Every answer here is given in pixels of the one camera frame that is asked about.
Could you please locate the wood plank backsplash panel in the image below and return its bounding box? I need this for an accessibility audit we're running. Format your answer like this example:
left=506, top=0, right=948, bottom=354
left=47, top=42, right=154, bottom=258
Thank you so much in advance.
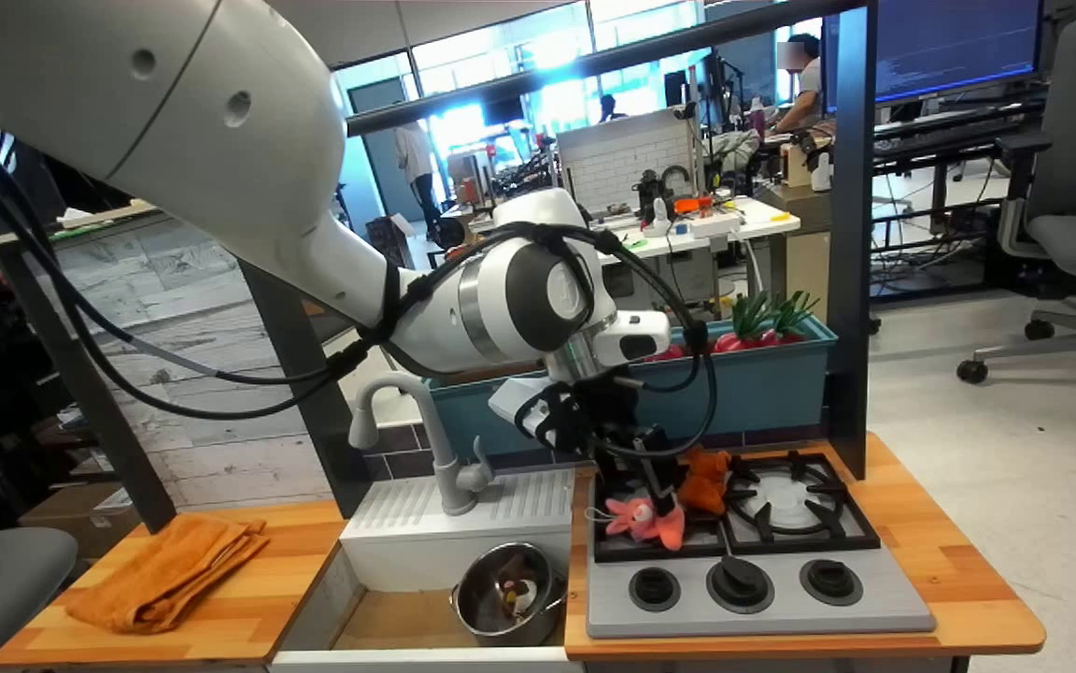
left=54, top=212, right=372, bottom=516

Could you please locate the brown white plush toy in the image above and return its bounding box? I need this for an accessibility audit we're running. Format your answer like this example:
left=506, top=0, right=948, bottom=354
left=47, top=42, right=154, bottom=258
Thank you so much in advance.
left=491, top=571, right=539, bottom=622

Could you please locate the computer monitor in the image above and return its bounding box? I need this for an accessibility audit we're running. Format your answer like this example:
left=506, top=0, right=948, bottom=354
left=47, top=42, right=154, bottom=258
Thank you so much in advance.
left=874, top=0, right=1042, bottom=105

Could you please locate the teal planter box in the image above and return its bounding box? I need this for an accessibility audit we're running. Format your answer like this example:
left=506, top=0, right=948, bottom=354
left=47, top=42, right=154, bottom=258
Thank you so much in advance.
left=429, top=374, right=549, bottom=459
left=633, top=320, right=839, bottom=444

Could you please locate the white sink basin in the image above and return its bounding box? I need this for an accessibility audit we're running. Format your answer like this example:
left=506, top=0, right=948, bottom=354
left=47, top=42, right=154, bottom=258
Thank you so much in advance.
left=270, top=469, right=582, bottom=673

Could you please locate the teal planter box right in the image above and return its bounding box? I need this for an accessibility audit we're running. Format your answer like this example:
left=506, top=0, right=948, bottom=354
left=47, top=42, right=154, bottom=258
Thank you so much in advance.
left=633, top=320, right=839, bottom=444

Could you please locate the seated person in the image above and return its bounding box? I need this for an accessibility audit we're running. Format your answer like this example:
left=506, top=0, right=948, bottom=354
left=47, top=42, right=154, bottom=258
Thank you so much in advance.
left=774, top=34, right=824, bottom=135

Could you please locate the wooden counter cabinet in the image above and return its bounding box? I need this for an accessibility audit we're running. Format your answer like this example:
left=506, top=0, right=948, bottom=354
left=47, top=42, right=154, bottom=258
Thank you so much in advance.
left=0, top=443, right=1045, bottom=673

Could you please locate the steel pot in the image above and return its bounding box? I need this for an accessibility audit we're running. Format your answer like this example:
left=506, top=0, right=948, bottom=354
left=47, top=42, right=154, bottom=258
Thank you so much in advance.
left=449, top=541, right=563, bottom=647

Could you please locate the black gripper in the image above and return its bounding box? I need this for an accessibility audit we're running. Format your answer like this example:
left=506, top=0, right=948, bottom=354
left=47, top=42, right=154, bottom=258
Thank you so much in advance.
left=535, top=379, right=678, bottom=516

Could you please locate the pink plush toy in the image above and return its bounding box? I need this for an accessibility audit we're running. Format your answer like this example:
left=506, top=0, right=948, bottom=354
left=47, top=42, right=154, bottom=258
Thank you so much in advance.
left=605, top=493, right=687, bottom=553

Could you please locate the grey toy stove top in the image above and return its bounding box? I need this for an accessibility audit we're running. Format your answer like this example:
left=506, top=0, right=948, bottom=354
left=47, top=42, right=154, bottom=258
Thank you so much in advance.
left=588, top=452, right=935, bottom=641

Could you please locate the grey sink faucet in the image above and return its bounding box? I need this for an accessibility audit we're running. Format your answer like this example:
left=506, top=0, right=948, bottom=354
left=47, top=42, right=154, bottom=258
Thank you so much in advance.
left=347, top=374, right=494, bottom=516

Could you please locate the black metal frame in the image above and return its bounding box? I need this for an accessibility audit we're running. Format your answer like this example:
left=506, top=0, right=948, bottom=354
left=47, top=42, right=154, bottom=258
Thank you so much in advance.
left=0, top=0, right=884, bottom=535

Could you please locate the white work desk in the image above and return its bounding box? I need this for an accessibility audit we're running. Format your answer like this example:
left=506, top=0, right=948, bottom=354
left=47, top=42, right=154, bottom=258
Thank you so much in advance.
left=605, top=195, right=804, bottom=302

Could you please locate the orange plush toy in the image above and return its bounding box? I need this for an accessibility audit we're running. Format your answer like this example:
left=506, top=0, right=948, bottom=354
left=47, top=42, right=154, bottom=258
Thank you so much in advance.
left=678, top=449, right=732, bottom=516

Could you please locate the orange folded towel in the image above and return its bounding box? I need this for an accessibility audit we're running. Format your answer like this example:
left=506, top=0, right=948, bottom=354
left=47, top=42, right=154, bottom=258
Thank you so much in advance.
left=68, top=516, right=270, bottom=634

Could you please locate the teal planter box left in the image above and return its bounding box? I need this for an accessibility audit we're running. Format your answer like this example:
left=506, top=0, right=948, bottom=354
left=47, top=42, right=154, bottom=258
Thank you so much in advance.
left=429, top=374, right=549, bottom=459

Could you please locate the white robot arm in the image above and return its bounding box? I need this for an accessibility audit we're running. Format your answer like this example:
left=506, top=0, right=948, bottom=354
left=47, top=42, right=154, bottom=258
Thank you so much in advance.
left=0, top=0, right=669, bottom=465

